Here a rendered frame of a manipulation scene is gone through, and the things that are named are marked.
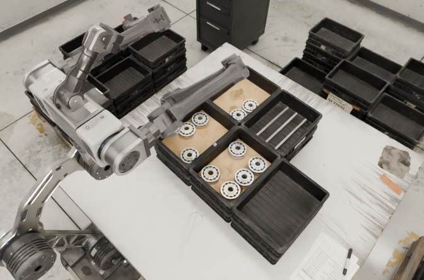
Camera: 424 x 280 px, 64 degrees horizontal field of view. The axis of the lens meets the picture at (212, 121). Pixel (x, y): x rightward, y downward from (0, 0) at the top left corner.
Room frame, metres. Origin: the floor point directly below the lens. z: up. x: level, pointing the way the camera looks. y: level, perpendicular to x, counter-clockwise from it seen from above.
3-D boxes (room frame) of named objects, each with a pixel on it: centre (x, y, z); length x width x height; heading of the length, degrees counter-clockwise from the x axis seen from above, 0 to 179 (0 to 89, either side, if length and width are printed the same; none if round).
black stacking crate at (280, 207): (0.70, -0.35, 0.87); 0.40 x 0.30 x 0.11; 137
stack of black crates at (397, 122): (1.62, -1.42, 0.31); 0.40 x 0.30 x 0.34; 49
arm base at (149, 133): (0.70, 0.23, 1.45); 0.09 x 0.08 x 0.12; 49
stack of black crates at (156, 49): (2.25, 0.48, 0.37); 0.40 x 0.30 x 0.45; 140
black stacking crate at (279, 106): (1.20, -0.40, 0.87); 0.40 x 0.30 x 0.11; 137
